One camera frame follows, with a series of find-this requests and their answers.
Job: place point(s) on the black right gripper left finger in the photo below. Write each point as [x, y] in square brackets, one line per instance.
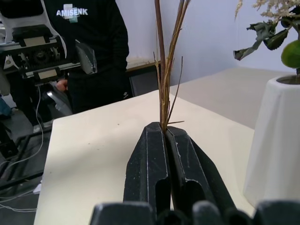
[146, 164]

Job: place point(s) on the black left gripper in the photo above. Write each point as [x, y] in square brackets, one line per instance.
[39, 56]

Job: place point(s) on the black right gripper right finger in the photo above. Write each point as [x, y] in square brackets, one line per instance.
[187, 164]

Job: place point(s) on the dried brown stem bouquet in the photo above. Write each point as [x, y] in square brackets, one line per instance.
[161, 70]

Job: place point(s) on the green leaf cream flower bouquet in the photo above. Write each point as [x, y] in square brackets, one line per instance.
[291, 52]

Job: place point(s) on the person's bare hand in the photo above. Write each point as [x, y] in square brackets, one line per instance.
[62, 85]

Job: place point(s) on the person in black sweatshirt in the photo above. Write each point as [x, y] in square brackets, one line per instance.
[98, 35]

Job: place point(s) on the wooden desk with black panel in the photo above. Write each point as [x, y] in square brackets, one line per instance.
[143, 79]

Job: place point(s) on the white ceramic vase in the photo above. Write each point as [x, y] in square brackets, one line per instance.
[276, 140]

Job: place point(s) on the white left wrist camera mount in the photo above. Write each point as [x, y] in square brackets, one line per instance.
[53, 23]

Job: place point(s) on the black metal floor frame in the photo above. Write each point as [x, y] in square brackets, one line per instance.
[14, 152]

